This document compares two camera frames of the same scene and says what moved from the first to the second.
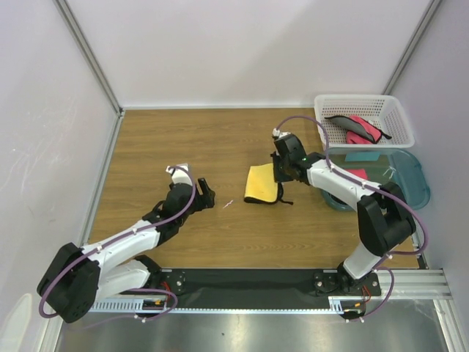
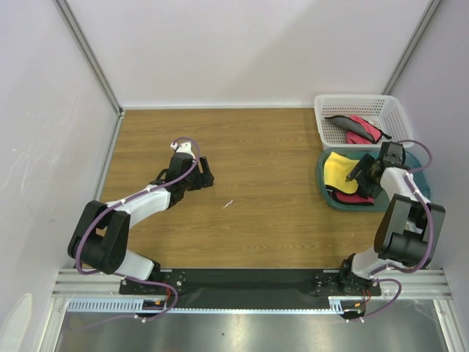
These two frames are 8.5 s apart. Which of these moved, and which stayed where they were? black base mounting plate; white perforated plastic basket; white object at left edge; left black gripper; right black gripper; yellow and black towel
Moved: right black gripper; left black gripper; yellow and black towel
Stayed: white object at left edge; black base mounting plate; white perforated plastic basket
